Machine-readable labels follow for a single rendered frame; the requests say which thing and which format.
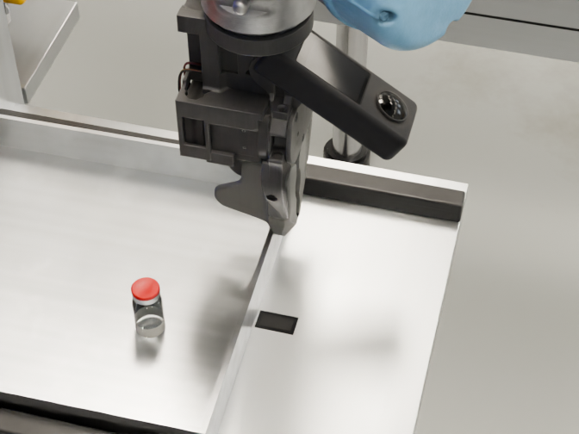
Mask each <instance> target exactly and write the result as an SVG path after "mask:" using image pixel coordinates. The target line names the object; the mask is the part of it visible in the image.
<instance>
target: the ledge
mask: <svg viewBox="0 0 579 434"><path fill-rule="evenodd" d="M9 12H10V16H11V22H10V23H9V24H8V25H9V33H10V38H11V42H12V46H13V50H14V55H15V59H16V67H17V71H18V75H19V79H20V84H21V88H22V96H23V100H24V103H26V104H29V102H30V101H31V99H32V97H33V96H34V93H35V92H36V91H37V89H38V87H39V86H40V83H41V82H42V80H43V78H44V77H45V76H46V74H47V72H48V70H49V69H50V67H51V65H52V64H53V62H54V60H55V59H56V57H57V55H58V54H59V51H60V50H61V48H62V46H63V45H64V44H65V42H66V40H67V38H68V37H69V35H70V33H71V32H72V30H73V29H74V27H75V25H76V23H77V22H78V19H79V11H78V3H77V2H73V1H67V0H26V2H25V3H24V4H22V5H18V4H13V3H9Z"/></svg>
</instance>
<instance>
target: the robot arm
mask: <svg viewBox="0 0 579 434"><path fill-rule="evenodd" d="M316 1H317V0H186V2H185V4H184V5H182V7H181V8H180V9H179V11H178V13H177V31H178V32H182V33H187V39H188V49H189V60H190V61H189V62H186V63H185V64H184V68H183V69H182V70H181V71H180V73H179V75H178V81H177V89H178V94H177V98H176V100H175V105H176V114H177V131H178V140H179V150H180V156H185V157H190V158H199V159H204V160H206V161H207V162H208V163H213V164H222V165H227V166H229V167H230V168H231V170H232V171H233V172H235V173H236V174H238V175H240V176H241V179H240V180H238V181H235V182H231V183H223V184H219V185H217V186H216V187H215V199H216V200H217V201H218V202H219V203H220V204H221V205H223V206H225V207H228V208H231V209H234V210H237V211H239V212H241V213H244V214H249V215H251V216H253V217H256V218H259V219H261V220H264V221H266V222H267V223H268V225H269V227H270V228H271V230H272V231H273V233H275V234H277V235H282V236H285V235H286V234H287V233H288V232H289V231H290V230H291V229H292V228H293V227H294V226H295V225H296V222H297V219H298V216H299V214H300V211H301V205H302V195H303V190H304V184H305V177H306V170H307V162H308V153H309V145H310V136H311V128H312V118H313V111H314V112H315V113H316V114H318V115H319V116H321V117H322V118H324V119H325V120H327V121H328V122H330V123H331V124H333V125H334V126H336V127H337V128H338V129H340V130H341V131H342V132H344V133H346V134H347V135H349V136H350V137H352V138H353V139H355V140H356V141H357V142H358V143H360V144H361V145H363V146H365V147H366V148H368V149H369V150H370V151H372V152H374V153H375V154H376V155H377V156H379V157H380V158H382V159H384V160H390V159H392V158H393V157H394V156H395V155H396V154H397V153H398V152H399V151H400V150H401V149H402V148H404V147H405V146H406V144H407V143H408V138H409V135H410V132H411V129H412V126H413V123H414V118H415V115H416V112H417V105H416V103H415V102H414V101H413V100H411V99H410V98H408V97H407V96H405V95H404V94H402V93H401V92H400V91H399V90H397V89H396V88H394V87H393V86H392V85H390V84H388V83H387V82H385V81H384V80H383V79H381V78H380V77H379V76H378V75H376V74H375V73H373V72H372V71H370V70H369V69H367V68H366V67H364V66H363V65H361V64H360V63H359V62H357V61H356V60H355V59H353V58H352V57H350V56H349V55H347V54H346V53H344V52H343V51H341V50H340V49H339V48H337V47H336V46H335V45H333V44H332V43H331V42H329V41H328V40H326V39H324V38H323V37H322V36H320V35H319V34H317V33H316V32H315V31H314V30H312V28H313V25H314V8H315V5H316ZM318 1H319V2H321V3H322V4H324V5H325V6H326V7H327V9H328V10H329V12H330V13H331V14H332V15H333V16H334V17H336V18H337V19H338V20H339V21H341V22H342V23H344V24H345V25H346V26H349V27H351V28H355V29H357V30H360V31H361V32H363V33H364V34H366V35H368V36H369V37H371V38H372V39H373V40H375V41H376V42H378V43H379V44H381V45H383V46H384V47H387V48H389V49H392V50H396V51H413V50H417V49H420V48H422V47H426V46H428V45H430V44H432V43H434V42H435V41H436V40H438V39H440V38H441V37H442V36H443V35H445V31H446V30H447V27H448V26H449V24H450V23H451V22H452V21H455V22H456V21H459V19H460V18H461V17H462V16H463V14H464V12H465V11H466V10H467V9H468V7H469V5H470V3H471V1H472V0H318ZM186 65H189V67H188V69H185V67H186ZM183 73H184V78H183V83H182V87H181V76H182V74H183ZM190 80H192V82H190Z"/></svg>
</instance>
